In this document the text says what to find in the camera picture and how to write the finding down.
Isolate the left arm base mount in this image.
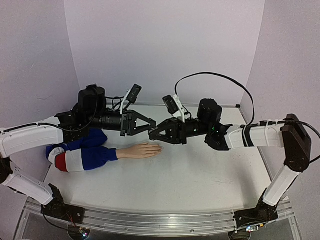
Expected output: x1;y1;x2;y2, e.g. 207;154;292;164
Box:
41;183;85;224

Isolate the mannequin hand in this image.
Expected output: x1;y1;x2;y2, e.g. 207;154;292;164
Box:
116;142;163;160

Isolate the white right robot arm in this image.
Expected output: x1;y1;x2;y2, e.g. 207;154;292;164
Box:
148;95;312;207

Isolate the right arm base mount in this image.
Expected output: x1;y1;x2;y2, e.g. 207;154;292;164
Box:
233;196;279;229

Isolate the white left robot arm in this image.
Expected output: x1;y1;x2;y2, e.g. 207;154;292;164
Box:
0;84;156;219

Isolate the blue white red sleeve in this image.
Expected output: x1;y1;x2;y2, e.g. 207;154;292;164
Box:
45;128;118;173

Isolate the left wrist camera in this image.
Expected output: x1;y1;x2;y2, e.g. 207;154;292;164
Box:
120;84;142;115

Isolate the aluminium table frame rail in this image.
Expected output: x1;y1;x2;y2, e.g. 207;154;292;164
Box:
14;199;301;240

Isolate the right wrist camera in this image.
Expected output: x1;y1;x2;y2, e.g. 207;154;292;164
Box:
162;94;187;123

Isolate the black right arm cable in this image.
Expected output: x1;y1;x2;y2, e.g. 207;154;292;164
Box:
174;71;320;166

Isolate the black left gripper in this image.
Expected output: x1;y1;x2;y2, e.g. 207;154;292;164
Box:
87;109;158;137

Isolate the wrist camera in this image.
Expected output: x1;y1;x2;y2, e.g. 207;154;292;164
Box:
162;94;187;123
120;84;142;115

